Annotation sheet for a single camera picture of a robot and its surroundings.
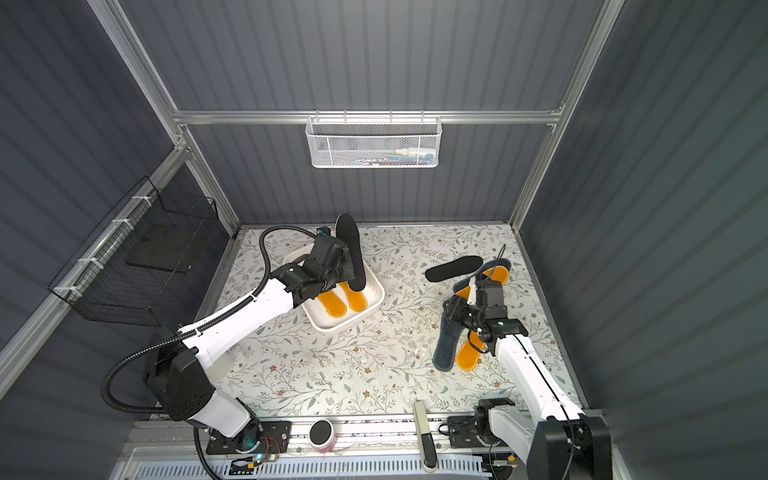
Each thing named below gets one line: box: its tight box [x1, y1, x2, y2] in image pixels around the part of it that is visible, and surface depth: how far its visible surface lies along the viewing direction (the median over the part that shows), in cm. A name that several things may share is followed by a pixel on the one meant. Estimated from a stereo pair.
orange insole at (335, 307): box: [318, 290, 347, 318], surface depth 98 cm
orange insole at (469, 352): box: [456, 330, 486, 371], surface depth 88 cm
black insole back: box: [425, 256, 483, 282], surface depth 110 cm
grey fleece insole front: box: [432, 316, 464, 372], surface depth 90 cm
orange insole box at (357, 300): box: [338, 282, 368, 312], surface depth 99 cm
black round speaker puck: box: [308, 418, 337, 453], surface depth 71 cm
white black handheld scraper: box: [414, 400, 438, 473], surface depth 72 cm
